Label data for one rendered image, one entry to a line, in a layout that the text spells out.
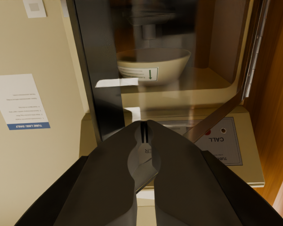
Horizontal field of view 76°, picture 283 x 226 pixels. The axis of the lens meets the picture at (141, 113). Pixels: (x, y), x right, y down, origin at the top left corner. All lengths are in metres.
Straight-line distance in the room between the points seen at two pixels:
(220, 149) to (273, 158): 0.13
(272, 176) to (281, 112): 0.13
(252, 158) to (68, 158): 0.91
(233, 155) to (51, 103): 0.78
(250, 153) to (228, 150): 0.04
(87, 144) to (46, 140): 0.72
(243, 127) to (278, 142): 0.08
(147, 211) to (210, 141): 0.32
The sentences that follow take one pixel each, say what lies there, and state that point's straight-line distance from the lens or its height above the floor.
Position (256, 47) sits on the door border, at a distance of 0.37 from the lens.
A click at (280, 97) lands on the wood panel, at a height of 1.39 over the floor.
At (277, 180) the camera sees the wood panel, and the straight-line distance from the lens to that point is 0.45.
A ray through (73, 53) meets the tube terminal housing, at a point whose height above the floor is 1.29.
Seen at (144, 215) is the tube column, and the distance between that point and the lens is 0.61.
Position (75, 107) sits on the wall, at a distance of 0.90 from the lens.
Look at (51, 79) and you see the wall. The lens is 0.89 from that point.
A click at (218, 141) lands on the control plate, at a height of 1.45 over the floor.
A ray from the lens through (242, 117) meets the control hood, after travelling 0.38.
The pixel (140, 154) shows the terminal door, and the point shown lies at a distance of 0.16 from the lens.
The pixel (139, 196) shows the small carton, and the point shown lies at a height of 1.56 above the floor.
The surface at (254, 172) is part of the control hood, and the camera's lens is 0.37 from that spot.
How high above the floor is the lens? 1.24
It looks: 27 degrees up
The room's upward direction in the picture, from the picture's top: 176 degrees clockwise
